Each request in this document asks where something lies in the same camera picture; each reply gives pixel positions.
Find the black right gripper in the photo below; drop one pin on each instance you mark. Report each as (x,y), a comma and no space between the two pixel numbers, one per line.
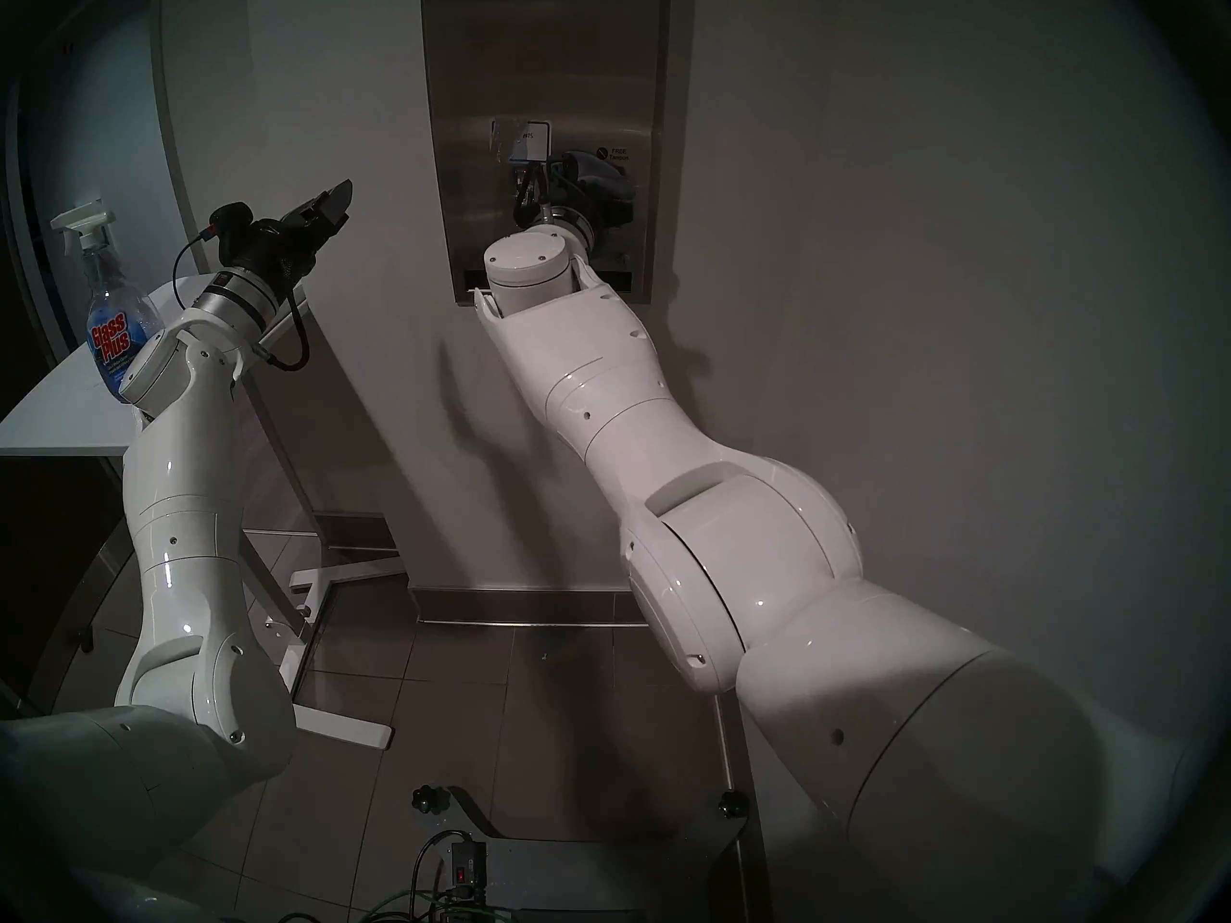
(606,219)

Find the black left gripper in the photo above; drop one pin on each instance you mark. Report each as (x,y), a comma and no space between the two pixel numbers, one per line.
(277,250)

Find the grey microfiber cloth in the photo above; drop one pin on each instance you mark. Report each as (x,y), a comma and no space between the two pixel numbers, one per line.
(591,173)

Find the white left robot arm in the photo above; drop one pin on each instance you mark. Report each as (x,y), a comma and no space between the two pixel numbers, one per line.
(178,546)

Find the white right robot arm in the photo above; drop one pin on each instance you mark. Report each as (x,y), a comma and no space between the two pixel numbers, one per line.
(615,373)

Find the white blue-bordered label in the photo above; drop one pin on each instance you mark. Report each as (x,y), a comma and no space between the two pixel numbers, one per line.
(524,140)

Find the blue glass cleaner spray bottle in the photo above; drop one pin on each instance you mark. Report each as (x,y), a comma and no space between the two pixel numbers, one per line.
(108,349)

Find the white side table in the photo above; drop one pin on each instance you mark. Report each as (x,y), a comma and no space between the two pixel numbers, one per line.
(48,421)

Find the black star knob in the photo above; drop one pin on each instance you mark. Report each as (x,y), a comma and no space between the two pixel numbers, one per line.
(430,799)
(733,805)

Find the black power box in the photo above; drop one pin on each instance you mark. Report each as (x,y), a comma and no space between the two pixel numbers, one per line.
(467,871)

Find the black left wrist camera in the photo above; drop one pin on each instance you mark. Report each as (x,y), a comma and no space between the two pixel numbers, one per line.
(231,222)

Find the stainless steel wall dispenser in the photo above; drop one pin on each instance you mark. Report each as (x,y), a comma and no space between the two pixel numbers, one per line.
(539,65)

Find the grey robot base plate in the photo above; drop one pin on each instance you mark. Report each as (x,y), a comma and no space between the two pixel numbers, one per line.
(577,873)

